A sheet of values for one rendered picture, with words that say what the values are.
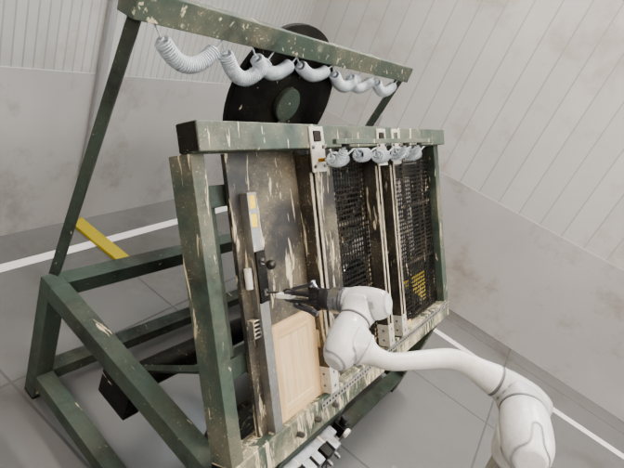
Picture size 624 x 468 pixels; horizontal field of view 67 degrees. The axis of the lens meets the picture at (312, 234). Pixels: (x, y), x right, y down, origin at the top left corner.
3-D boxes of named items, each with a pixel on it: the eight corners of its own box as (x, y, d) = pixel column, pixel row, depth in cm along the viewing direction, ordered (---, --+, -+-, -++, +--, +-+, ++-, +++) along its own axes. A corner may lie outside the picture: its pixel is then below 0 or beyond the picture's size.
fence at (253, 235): (267, 431, 187) (276, 434, 184) (239, 193, 174) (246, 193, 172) (276, 425, 191) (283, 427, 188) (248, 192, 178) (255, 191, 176)
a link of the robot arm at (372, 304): (347, 278, 154) (331, 307, 146) (390, 280, 145) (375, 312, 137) (358, 300, 160) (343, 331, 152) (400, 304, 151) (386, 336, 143)
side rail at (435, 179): (429, 300, 340) (444, 301, 334) (418, 147, 326) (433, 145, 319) (433, 297, 346) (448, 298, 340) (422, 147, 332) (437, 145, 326)
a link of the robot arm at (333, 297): (341, 318, 151) (325, 317, 154) (355, 310, 158) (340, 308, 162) (338, 291, 150) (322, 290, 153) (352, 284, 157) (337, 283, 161)
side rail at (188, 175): (211, 461, 170) (232, 471, 164) (167, 157, 156) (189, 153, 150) (223, 453, 175) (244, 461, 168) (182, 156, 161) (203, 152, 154)
